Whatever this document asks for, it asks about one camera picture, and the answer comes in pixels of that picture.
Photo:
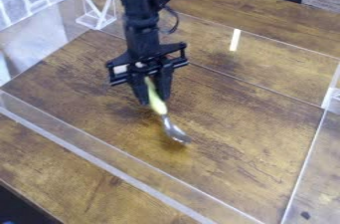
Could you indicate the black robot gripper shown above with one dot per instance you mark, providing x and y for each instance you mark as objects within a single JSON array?
[{"x": 146, "y": 58}]

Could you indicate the green handled metal spoon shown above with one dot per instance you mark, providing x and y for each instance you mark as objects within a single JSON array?
[{"x": 160, "y": 108}]

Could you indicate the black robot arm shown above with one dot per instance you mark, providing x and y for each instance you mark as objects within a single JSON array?
[{"x": 145, "y": 10}]

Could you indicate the clear acrylic triangle bracket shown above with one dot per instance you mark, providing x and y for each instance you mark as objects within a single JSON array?
[{"x": 97, "y": 18}]

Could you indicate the clear acrylic enclosure wall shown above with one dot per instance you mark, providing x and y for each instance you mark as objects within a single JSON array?
[{"x": 257, "y": 102}]

